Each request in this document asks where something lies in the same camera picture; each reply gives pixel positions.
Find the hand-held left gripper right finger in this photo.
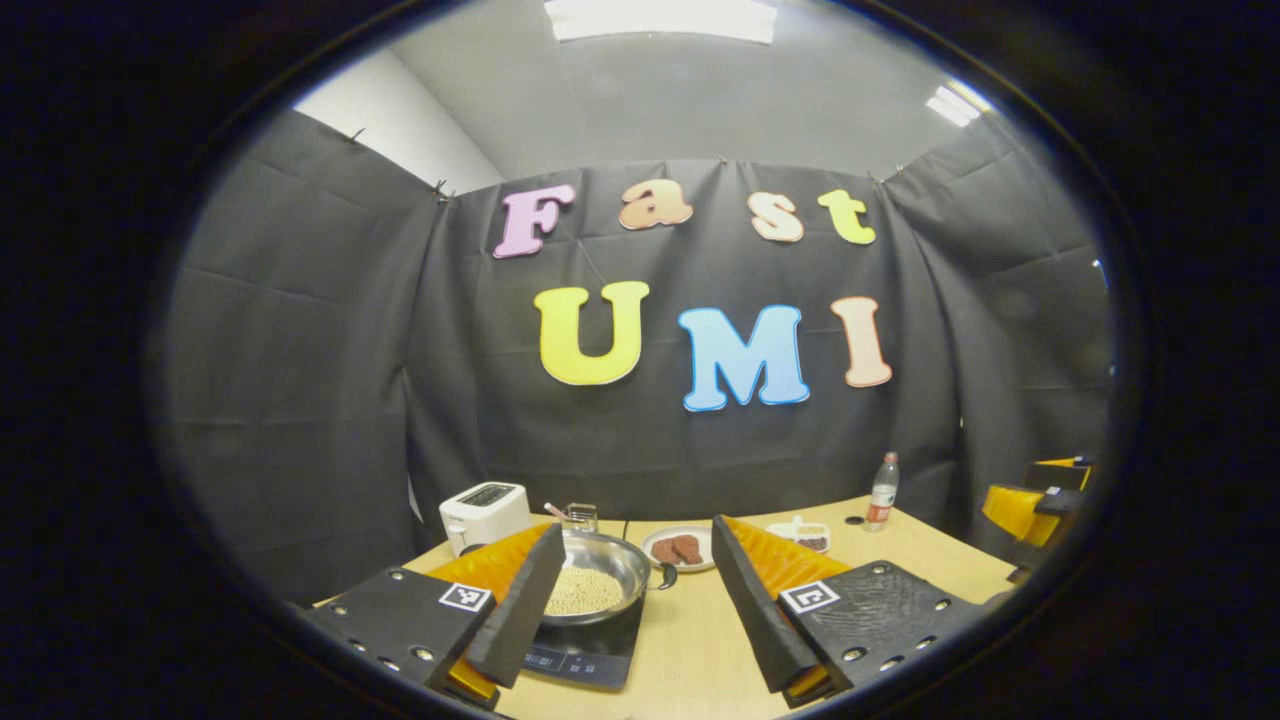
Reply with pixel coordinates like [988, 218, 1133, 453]
[710, 515, 986, 709]

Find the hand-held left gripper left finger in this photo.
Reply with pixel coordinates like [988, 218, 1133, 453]
[305, 522, 568, 709]

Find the black induction cooktop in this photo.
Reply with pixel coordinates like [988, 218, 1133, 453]
[522, 595, 646, 691]

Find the stainless steel pot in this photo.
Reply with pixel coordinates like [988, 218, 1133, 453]
[540, 529, 679, 628]

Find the large soybean pile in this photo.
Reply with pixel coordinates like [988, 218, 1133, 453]
[545, 566, 626, 617]

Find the white divided tray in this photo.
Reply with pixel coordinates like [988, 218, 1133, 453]
[766, 515, 831, 554]

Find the white toaster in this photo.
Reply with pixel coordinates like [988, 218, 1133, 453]
[439, 482, 533, 557]

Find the white round plate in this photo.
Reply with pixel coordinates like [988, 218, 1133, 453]
[641, 526, 717, 573]

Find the clear plastic water bottle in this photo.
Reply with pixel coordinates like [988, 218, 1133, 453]
[865, 451, 900, 532]

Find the black backdrop cloth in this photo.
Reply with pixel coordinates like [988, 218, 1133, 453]
[160, 105, 1116, 606]

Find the small ceiling light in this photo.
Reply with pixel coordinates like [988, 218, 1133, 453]
[925, 80, 993, 128]

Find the long ceiling light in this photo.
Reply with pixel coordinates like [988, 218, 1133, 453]
[543, 0, 779, 45]

